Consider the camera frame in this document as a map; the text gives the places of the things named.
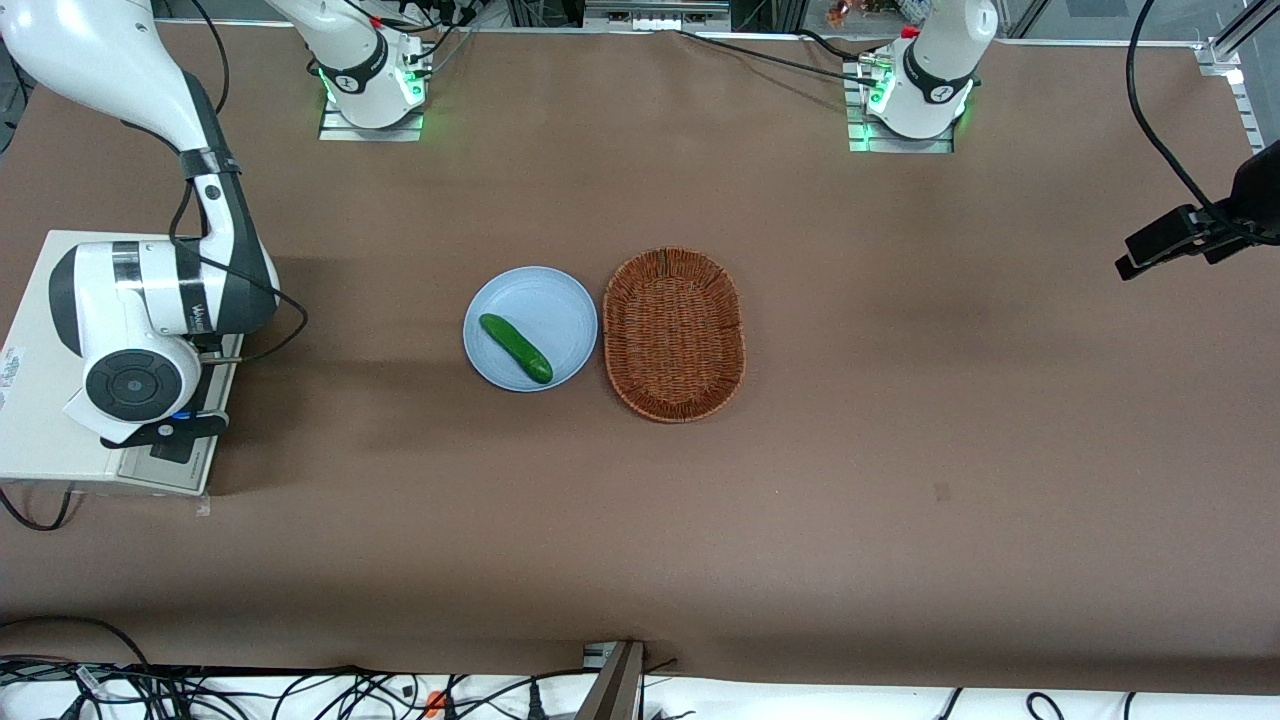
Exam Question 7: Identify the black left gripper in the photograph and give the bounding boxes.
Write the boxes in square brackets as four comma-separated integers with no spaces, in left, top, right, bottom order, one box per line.
[1200,140,1280,267]

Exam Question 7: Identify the grey oven door with handle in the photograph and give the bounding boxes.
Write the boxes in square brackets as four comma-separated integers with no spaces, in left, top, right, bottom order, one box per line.
[118,335,245,496]

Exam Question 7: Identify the white toaster oven body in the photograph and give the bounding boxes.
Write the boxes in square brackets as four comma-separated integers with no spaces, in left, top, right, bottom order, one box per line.
[0,230,246,498]

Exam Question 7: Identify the brown table cover sheet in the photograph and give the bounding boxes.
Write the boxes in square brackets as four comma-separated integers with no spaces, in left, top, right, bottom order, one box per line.
[0,12,1280,696]

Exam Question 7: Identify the brown wicker basket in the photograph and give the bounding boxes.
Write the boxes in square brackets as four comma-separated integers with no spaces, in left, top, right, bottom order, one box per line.
[602,247,747,424]

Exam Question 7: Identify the grey power strip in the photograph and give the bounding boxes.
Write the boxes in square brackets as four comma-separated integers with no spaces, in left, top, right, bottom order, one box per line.
[583,0,733,33]

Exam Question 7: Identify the light blue round plate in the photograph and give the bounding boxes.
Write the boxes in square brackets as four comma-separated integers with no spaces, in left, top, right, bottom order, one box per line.
[463,265,599,393]

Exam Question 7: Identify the green cucumber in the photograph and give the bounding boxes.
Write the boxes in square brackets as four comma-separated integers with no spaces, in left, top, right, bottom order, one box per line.
[478,313,554,385]

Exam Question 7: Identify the black left wrist camera cable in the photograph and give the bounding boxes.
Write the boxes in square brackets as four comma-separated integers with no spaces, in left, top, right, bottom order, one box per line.
[1126,0,1280,246]

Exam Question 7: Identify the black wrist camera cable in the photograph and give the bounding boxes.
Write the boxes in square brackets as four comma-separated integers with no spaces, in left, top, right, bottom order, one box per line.
[1126,0,1280,246]
[168,0,309,363]

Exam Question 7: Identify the aluminium frame corner bracket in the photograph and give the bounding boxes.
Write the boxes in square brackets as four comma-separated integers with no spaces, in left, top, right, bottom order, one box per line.
[1193,0,1280,153]

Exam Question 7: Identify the black cable to arm base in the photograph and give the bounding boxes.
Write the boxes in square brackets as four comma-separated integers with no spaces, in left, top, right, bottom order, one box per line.
[655,28,881,89]
[795,28,871,61]

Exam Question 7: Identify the grey camera stand post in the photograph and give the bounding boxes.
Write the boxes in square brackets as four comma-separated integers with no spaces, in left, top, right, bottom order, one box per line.
[575,640,647,720]

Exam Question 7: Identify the cables at right arm base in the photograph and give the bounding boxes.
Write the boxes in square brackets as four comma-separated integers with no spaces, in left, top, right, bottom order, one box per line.
[395,0,486,73]

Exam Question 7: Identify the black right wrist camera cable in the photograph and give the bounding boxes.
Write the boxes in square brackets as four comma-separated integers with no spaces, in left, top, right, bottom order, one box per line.
[168,0,309,363]

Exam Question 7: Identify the tangled black floor cables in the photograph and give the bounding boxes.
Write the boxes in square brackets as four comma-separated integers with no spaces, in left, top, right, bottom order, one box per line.
[0,615,601,720]

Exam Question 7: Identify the black oven power cable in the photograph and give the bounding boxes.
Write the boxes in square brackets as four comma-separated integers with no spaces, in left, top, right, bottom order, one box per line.
[0,483,77,533]

